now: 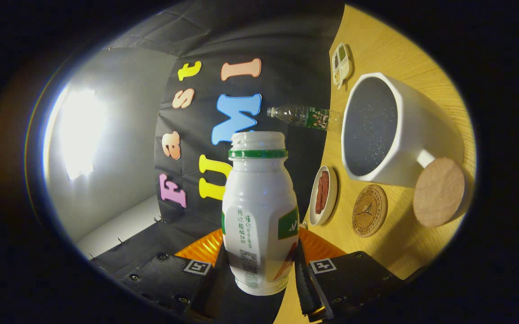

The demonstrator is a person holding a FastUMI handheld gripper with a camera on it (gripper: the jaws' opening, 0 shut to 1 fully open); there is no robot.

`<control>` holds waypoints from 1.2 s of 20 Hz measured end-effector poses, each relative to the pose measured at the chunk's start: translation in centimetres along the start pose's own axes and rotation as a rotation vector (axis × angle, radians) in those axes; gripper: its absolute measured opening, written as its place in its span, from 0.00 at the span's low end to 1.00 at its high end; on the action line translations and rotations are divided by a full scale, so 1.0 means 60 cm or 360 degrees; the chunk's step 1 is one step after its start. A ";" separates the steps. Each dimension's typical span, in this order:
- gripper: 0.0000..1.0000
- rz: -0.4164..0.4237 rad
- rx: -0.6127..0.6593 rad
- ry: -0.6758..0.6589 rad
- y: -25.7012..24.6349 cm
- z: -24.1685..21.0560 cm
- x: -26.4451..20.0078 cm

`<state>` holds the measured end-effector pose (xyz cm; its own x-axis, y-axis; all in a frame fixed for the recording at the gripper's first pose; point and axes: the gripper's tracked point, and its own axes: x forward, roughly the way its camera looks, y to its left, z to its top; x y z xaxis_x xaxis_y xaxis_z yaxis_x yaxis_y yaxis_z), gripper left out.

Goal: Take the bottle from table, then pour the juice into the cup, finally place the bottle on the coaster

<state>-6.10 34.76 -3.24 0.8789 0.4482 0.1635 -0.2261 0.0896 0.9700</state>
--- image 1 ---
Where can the ceiling light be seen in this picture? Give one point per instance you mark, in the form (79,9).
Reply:
(79,135)

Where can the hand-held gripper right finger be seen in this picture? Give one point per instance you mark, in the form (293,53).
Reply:
(354,279)

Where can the black backdrop cloth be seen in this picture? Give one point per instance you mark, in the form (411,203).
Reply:
(286,45)

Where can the round cork coaster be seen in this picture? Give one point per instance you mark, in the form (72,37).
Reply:
(369,210)

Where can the white divided dish with beans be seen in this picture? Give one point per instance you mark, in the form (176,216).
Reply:
(342,65)

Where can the wooden table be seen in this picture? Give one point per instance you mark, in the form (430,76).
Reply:
(403,54)

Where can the white round plate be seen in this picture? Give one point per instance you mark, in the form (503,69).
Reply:
(331,202)

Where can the white juice bottle green label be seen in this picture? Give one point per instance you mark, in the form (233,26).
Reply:
(259,202)

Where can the clear plastic water bottle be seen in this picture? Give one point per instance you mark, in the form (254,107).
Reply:
(306,116)

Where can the red sausage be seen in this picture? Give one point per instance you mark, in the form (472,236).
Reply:
(318,193)
(326,191)

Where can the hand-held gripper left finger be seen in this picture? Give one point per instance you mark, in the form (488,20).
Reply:
(169,279)

